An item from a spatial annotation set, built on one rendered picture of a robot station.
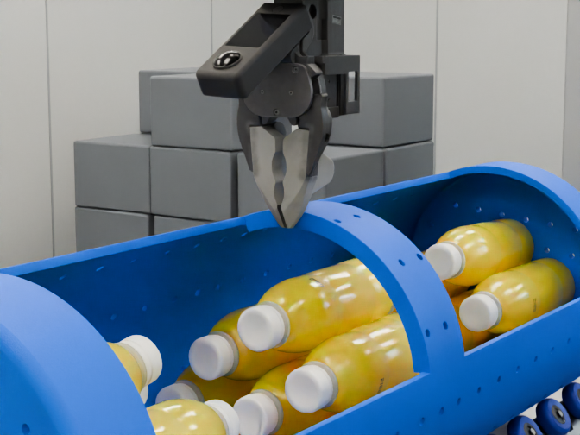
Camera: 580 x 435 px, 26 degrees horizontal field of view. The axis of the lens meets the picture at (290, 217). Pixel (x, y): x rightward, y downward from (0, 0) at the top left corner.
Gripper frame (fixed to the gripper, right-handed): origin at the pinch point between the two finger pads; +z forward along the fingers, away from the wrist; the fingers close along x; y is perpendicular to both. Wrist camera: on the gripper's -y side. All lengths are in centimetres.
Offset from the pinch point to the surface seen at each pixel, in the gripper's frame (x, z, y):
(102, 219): 271, 60, 268
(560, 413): -11.0, 26.4, 38.3
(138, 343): -1.2, 7.0, -20.6
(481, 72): 210, 9, 473
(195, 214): 225, 54, 268
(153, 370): -2.3, 9.0, -20.4
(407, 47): 250, -3, 473
